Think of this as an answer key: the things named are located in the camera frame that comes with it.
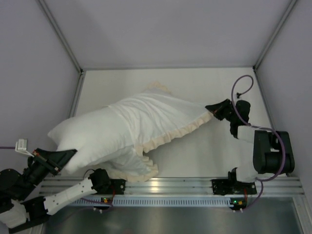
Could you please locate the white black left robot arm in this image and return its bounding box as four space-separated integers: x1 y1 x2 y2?
0 148 111 234

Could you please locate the grey pillowcase with cream frill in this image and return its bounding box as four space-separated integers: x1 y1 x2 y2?
107 82 212 182

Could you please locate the right aluminium frame post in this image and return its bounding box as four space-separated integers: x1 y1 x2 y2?
253 0 299 74

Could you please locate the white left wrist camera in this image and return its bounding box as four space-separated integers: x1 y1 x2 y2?
15 138 34 157

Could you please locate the slotted grey cable duct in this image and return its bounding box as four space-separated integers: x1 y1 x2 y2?
73 196 234 208

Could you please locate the aluminium frame post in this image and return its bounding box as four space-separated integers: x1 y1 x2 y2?
253 0 299 74
36 0 83 74

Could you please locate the aluminium mounting rail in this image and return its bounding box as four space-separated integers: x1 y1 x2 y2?
40 177 304 195

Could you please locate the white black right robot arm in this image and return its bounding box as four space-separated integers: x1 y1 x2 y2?
206 99 295 195

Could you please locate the white pillow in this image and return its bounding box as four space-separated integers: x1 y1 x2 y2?
48 107 133 174

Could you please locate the left aluminium frame post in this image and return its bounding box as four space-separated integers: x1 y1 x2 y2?
36 0 83 74

